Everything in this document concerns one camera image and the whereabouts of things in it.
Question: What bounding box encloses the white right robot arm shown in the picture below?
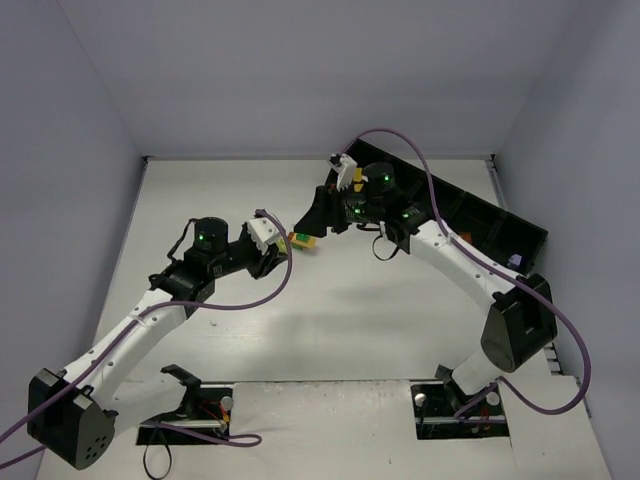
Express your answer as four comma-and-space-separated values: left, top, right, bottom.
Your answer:
294, 155, 557, 397

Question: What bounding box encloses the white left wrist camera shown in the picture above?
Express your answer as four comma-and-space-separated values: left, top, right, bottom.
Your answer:
246, 216, 282, 255

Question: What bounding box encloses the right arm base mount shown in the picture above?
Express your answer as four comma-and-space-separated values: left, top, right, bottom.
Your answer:
410, 381, 510, 441

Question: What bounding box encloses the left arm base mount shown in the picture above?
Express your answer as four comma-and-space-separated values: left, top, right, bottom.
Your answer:
135, 383, 234, 446

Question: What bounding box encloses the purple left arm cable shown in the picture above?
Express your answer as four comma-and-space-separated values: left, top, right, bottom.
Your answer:
0, 208, 295, 461

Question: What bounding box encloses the black compartment sorting tray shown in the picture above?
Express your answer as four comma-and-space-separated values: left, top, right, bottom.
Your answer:
323, 140, 547, 275

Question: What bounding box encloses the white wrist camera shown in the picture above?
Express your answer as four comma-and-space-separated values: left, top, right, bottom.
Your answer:
328, 153, 357, 191
246, 216, 282, 255

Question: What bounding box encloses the green yellow brown lego stack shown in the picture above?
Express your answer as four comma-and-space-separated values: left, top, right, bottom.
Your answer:
288, 232, 317, 250

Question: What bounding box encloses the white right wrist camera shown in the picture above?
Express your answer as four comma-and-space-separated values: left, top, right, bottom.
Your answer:
328, 153, 357, 191

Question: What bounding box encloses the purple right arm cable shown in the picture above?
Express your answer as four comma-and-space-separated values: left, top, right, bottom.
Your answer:
329, 128, 591, 426

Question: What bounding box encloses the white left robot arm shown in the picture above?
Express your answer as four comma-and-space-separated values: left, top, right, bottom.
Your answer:
26, 210, 292, 470

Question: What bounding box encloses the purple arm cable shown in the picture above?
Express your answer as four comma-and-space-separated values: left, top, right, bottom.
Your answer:
329, 128, 591, 426
0, 208, 295, 461

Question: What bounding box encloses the long yellow lego brick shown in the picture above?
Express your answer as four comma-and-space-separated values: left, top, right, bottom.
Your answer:
353, 168, 363, 193

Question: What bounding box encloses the lavender lego in tray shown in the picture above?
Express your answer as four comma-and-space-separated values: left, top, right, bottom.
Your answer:
507, 253, 523, 271

